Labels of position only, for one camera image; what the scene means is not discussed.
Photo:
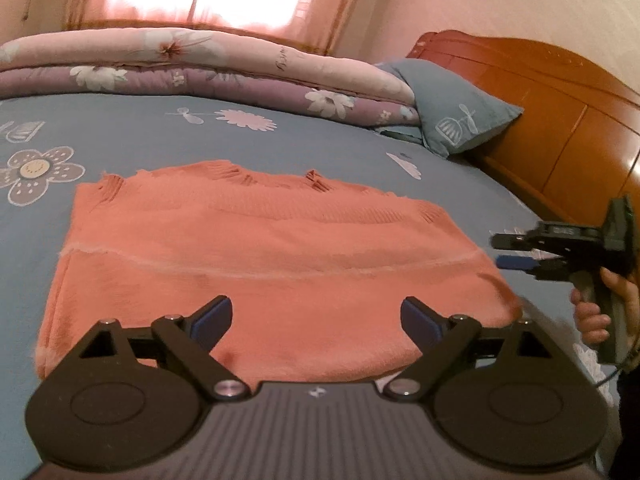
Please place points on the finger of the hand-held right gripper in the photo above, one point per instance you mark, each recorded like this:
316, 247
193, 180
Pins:
515, 262
512, 241

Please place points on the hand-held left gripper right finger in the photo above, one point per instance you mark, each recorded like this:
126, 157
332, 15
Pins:
417, 317

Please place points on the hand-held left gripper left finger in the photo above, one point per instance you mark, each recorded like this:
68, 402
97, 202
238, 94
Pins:
215, 312

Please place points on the orange striped sweater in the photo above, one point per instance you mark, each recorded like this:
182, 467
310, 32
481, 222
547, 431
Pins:
260, 270

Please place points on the person's right hand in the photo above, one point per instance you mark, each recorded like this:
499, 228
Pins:
590, 322

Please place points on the wooden headboard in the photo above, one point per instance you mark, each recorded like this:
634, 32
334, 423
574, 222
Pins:
560, 120

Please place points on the blue printed pillow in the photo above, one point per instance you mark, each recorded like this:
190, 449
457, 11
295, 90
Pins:
450, 105

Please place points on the folded floral quilt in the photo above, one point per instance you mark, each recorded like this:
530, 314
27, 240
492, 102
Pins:
200, 65

